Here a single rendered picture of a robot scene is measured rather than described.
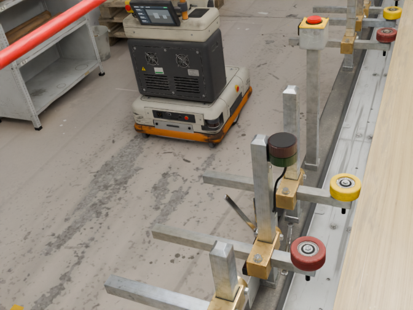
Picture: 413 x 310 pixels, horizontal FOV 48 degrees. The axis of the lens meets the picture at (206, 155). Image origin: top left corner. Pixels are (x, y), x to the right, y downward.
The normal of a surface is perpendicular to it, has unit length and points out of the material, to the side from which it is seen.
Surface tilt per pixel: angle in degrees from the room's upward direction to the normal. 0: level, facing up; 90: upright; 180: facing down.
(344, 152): 0
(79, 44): 90
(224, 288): 90
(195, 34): 90
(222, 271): 90
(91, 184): 0
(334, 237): 0
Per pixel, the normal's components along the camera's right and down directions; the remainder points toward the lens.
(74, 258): -0.12, -0.80
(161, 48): -0.39, 0.59
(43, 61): 0.91, 0.14
